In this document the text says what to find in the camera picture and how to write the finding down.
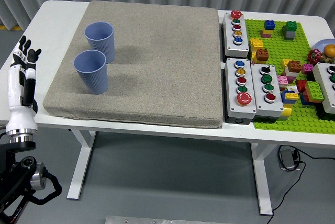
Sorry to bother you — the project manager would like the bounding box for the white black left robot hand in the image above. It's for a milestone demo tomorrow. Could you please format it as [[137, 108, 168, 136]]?
[[5, 35, 42, 133]]

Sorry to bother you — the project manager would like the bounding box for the blue ribbed plastic cup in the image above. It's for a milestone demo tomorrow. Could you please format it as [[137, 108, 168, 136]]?
[[84, 21, 115, 64], [73, 49, 109, 95]]

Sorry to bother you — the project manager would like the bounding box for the white table leg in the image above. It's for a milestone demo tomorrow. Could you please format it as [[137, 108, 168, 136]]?
[[250, 142, 273, 216], [66, 129, 96, 200]]

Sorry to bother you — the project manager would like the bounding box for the grey-brown fabric mat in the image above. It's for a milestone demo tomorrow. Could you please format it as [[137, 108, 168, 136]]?
[[42, 0, 224, 129]]

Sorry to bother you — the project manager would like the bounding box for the grey five-button control box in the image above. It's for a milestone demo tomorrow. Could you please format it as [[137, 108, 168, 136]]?
[[224, 58, 258, 125], [222, 10, 250, 59]]

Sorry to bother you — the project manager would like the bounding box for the grey box with black knob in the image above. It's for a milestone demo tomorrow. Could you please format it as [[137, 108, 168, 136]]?
[[250, 63, 285, 124]]

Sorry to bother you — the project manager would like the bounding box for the brown toy block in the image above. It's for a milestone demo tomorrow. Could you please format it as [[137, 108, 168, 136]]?
[[255, 48, 270, 61]]

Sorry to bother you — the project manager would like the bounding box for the blue yellow pink block stack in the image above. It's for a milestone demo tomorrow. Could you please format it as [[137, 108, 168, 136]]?
[[260, 19, 276, 39]]

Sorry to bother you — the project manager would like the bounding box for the light pink toy block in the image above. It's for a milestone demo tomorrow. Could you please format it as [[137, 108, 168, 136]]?
[[276, 75, 296, 92]]

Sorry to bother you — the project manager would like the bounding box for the yellow round toy block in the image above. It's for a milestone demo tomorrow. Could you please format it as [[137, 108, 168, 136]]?
[[280, 103, 293, 120]]

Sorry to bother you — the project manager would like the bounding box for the green studded baseplate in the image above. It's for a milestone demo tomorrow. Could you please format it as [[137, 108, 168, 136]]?
[[244, 18, 335, 133]]

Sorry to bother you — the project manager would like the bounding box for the blue yellow toy block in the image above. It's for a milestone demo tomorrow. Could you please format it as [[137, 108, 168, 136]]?
[[280, 89, 299, 104]]

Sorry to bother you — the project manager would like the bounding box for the grey power adapter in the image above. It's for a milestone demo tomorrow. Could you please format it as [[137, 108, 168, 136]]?
[[278, 148, 299, 171]]

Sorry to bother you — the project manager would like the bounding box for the orange white block stack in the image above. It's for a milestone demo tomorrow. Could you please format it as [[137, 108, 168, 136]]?
[[285, 60, 302, 79]]

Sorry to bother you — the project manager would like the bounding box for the green grey block stack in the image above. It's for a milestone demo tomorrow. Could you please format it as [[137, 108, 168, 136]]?
[[281, 20, 298, 41]]

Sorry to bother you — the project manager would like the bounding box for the blue red toy block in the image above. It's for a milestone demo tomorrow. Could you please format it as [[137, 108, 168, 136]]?
[[299, 92, 314, 106]]

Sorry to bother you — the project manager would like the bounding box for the magenta toy block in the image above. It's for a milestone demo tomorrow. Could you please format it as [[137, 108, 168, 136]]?
[[300, 63, 314, 75]]

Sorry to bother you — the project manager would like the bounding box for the light green toy block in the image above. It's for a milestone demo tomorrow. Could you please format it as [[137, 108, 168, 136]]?
[[303, 81, 325, 104]]

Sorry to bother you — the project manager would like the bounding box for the red toy valve wheel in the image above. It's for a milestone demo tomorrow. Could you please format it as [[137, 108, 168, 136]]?
[[307, 48, 322, 64]]

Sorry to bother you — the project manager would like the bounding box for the grey button box partly visible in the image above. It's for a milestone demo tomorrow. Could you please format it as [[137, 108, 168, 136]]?
[[312, 62, 335, 115]]

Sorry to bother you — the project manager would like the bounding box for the light blue plate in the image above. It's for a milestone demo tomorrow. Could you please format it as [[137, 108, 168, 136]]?
[[312, 39, 335, 58]]

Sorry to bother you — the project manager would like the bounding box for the brown toy piece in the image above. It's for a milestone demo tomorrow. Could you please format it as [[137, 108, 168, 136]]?
[[320, 52, 335, 64]]

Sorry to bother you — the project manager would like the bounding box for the orange toy fruit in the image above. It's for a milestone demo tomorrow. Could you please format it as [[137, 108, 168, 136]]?
[[323, 44, 335, 57]]

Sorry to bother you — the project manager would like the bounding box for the black floor cable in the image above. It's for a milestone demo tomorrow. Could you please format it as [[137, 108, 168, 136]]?
[[265, 145, 335, 224]]

